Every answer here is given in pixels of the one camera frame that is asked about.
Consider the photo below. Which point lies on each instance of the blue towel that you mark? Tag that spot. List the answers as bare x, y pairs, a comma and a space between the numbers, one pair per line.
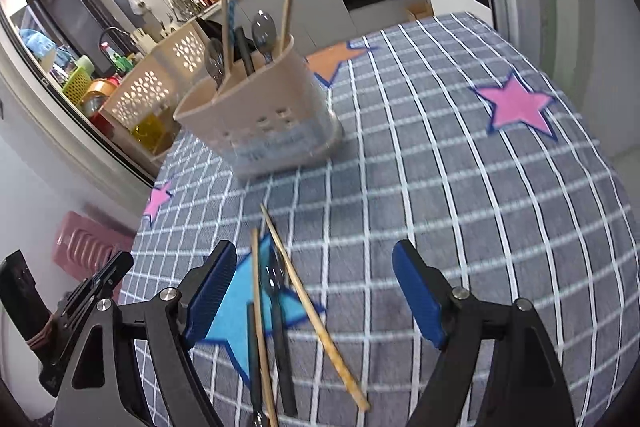
42, 49

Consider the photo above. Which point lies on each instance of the grey checked star tablecloth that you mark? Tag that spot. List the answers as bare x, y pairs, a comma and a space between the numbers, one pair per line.
425, 207

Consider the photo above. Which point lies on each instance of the yellow oil bottle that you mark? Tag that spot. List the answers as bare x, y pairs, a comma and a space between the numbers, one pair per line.
150, 129

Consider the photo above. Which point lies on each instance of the blue patterned chopstick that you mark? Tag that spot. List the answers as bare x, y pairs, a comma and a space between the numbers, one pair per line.
232, 22

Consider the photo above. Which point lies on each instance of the cardboard box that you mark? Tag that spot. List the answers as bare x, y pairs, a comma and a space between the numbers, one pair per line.
419, 12

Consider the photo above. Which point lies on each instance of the white plastic bag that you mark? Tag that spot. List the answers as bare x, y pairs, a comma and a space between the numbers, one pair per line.
138, 5

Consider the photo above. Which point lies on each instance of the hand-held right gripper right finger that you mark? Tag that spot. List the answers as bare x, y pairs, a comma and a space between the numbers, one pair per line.
417, 297

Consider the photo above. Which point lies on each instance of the beige flower-cutout basket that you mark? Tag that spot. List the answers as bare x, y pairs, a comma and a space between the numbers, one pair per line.
145, 87

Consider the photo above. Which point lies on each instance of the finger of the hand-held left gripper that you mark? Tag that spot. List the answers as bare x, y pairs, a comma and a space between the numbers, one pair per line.
112, 274

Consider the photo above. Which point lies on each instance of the green plastic basket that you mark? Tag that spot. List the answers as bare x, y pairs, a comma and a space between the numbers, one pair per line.
79, 79

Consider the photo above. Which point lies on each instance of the pink chair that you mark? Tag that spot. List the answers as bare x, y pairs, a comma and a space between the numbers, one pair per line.
90, 247

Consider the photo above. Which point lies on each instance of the black kitchen faucet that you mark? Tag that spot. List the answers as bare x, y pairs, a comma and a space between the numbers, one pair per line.
112, 38

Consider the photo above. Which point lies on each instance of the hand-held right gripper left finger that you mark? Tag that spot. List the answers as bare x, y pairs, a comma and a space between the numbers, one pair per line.
210, 297

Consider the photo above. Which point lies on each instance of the beige plastic utensil holder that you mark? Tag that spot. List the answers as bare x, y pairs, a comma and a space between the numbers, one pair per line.
280, 127

